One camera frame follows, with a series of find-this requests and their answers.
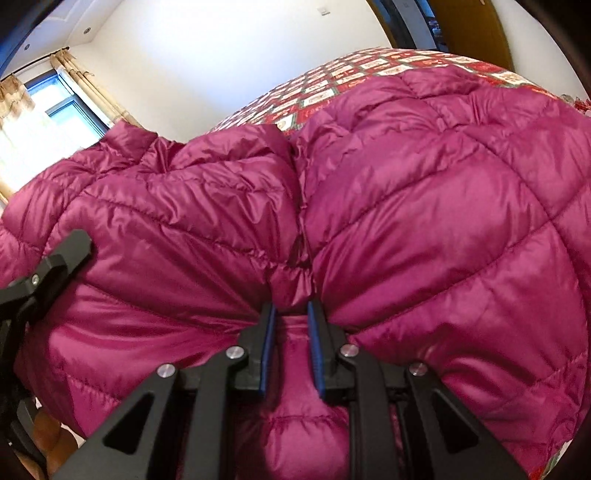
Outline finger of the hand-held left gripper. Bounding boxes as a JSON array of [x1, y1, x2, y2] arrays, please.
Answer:
[[0, 229, 95, 326]]

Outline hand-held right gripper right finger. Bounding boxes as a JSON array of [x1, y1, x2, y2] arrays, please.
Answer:
[[306, 300, 528, 480]]

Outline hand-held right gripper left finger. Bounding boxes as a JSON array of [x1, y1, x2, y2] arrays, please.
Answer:
[[55, 302, 279, 480]]

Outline magenta puffer jacket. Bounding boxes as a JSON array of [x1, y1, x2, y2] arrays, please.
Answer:
[[0, 62, 591, 480]]

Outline person's left hand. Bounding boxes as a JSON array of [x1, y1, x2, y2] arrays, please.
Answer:
[[28, 405, 80, 480]]

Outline beige sheer curtain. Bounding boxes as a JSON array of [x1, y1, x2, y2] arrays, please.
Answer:
[[0, 75, 37, 201]]

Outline window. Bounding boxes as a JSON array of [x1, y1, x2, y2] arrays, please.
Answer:
[[22, 68, 115, 141]]

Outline beige narrow curtain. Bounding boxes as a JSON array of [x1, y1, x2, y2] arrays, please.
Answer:
[[49, 51, 143, 129]]

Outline curtain rod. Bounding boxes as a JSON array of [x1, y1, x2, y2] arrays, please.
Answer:
[[0, 48, 71, 80]]

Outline bed with red patchwork sheet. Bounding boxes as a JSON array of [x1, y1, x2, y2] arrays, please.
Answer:
[[216, 46, 591, 137]]

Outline brown wooden door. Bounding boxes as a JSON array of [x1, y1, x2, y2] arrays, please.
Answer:
[[427, 0, 517, 72]]

